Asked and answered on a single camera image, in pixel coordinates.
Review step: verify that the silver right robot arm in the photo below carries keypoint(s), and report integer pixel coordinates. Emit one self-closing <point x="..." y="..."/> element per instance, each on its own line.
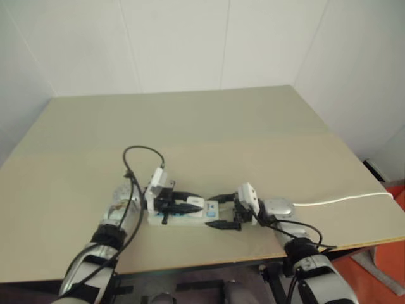
<point x="281" y="209"/>

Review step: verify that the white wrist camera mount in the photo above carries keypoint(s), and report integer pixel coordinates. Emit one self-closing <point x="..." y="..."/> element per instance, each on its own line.
<point x="157" y="180"/>
<point x="248" y="193"/>

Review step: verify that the grey angled floor object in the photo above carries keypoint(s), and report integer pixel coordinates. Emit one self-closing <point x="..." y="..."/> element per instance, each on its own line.
<point x="381" y="264"/>

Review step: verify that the white power strip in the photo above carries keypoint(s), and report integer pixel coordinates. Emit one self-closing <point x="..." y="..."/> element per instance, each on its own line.
<point x="190" y="219"/>

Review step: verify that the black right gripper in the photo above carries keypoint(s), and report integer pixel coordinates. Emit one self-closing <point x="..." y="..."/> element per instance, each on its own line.
<point x="242" y="212"/>

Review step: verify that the white charger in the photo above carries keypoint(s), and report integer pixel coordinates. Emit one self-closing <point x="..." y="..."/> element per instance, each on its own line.
<point x="195" y="201"/>

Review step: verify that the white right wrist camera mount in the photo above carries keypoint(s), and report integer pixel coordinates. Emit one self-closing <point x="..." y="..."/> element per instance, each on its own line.
<point x="248" y="193"/>

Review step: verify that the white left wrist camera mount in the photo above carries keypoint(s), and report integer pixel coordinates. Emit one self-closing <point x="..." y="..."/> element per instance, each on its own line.
<point x="157" y="180"/>

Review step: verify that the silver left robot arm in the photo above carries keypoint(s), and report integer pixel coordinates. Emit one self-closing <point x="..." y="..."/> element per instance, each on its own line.
<point x="107" y="218"/>

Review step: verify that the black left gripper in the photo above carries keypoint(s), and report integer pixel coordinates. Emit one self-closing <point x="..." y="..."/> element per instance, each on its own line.
<point x="164" y="202"/>

